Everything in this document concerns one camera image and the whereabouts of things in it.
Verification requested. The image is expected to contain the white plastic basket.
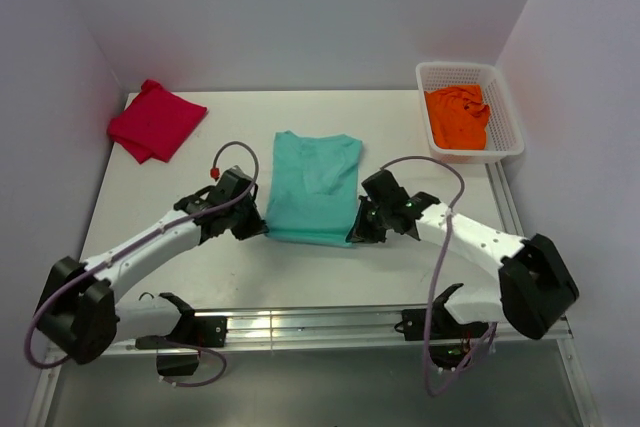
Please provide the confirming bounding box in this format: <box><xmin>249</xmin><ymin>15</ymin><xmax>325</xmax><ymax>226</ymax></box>
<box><xmin>415</xmin><ymin>61</ymin><xmax>524</xmax><ymax>164</ymax></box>

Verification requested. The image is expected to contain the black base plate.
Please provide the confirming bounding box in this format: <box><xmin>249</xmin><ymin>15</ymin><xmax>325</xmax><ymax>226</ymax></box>
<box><xmin>394</xmin><ymin>306</ymin><xmax>489</xmax><ymax>341</ymax></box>
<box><xmin>135</xmin><ymin>315</ymin><xmax>227</xmax><ymax>350</ymax></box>

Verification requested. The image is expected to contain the orange t shirt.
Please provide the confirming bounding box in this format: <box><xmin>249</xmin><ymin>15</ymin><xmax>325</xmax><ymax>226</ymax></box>
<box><xmin>424</xmin><ymin>84</ymin><xmax>491</xmax><ymax>150</ymax></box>

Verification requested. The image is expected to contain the teal t shirt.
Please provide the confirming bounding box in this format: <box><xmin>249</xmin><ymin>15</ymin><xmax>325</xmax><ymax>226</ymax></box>
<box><xmin>266</xmin><ymin>131</ymin><xmax>363</xmax><ymax>247</ymax></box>

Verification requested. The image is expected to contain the folded red t shirt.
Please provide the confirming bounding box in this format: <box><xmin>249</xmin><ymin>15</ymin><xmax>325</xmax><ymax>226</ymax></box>
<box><xmin>107</xmin><ymin>79</ymin><xmax>208</xmax><ymax>164</ymax></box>

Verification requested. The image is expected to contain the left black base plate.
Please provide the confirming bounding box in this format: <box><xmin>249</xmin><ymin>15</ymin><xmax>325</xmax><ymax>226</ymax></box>
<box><xmin>135</xmin><ymin>315</ymin><xmax>227</xmax><ymax>350</ymax></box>

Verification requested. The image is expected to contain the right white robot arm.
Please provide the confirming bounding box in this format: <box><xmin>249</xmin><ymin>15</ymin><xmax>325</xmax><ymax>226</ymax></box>
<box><xmin>347</xmin><ymin>170</ymin><xmax>580</xmax><ymax>340</ymax></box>

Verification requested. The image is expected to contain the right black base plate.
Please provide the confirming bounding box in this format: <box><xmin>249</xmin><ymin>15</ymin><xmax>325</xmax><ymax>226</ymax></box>
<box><xmin>394</xmin><ymin>306</ymin><xmax>489</xmax><ymax>341</ymax></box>

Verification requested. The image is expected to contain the aluminium rail frame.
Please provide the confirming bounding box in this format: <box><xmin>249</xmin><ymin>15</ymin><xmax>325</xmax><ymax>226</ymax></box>
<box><xmin>24</xmin><ymin>163</ymin><xmax>603</xmax><ymax>426</ymax></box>

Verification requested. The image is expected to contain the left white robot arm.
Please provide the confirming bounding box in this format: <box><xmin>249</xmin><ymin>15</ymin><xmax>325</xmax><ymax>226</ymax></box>
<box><xmin>29</xmin><ymin>167</ymin><xmax>267</xmax><ymax>365</ymax></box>

